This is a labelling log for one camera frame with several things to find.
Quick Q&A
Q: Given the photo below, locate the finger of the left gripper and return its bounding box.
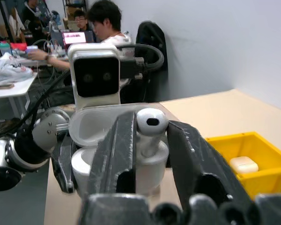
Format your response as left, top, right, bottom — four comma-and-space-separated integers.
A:
51, 132, 77, 194

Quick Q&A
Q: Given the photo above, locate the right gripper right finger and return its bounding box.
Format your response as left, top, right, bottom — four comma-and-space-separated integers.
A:
167, 120, 254, 207

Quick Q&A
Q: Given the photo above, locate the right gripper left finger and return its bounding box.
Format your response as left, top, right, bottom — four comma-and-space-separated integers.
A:
87, 109, 138, 195

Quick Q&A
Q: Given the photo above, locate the white earbud case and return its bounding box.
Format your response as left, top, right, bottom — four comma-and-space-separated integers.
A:
229, 156, 259, 175
68, 104, 170, 196

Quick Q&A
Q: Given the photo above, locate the white earbud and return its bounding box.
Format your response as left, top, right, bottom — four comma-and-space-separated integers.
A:
135, 107, 169, 159

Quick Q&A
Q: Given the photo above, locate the white closed earbud case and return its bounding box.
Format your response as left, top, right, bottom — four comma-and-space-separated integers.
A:
229, 156, 259, 175

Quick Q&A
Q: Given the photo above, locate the yellow plastic bin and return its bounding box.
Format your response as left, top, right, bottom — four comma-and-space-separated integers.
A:
204, 131, 281, 200

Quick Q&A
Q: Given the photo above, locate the white side table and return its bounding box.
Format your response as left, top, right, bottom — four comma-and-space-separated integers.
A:
0, 70, 39, 119

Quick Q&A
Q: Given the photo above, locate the white plastic bag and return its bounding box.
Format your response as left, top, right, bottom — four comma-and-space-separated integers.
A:
0, 52, 34, 83

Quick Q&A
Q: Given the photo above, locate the black backpack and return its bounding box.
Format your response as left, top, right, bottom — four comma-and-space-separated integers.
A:
135, 20, 169, 104

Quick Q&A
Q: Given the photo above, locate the laptop with pink screen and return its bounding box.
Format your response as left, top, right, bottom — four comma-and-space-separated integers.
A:
61, 31, 88, 45

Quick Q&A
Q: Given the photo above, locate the teal bottle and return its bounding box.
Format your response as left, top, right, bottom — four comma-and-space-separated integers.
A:
0, 40, 10, 56

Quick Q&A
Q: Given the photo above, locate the black-haired man in white shirt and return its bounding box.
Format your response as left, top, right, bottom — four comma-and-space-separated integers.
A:
29, 0, 133, 71

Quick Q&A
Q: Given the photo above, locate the person with glasses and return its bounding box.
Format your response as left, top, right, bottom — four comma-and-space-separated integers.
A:
73, 9, 91, 32

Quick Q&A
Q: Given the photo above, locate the person in dark jacket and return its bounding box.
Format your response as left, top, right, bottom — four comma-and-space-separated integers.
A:
22, 0, 46, 26

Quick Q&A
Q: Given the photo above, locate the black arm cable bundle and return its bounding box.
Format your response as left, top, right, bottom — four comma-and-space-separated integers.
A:
0, 69, 72, 141

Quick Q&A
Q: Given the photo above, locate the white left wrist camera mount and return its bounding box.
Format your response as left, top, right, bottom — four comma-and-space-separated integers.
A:
67, 43, 121, 113

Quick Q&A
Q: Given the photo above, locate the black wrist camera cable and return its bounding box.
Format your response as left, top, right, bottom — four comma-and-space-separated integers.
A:
116, 44, 165, 82

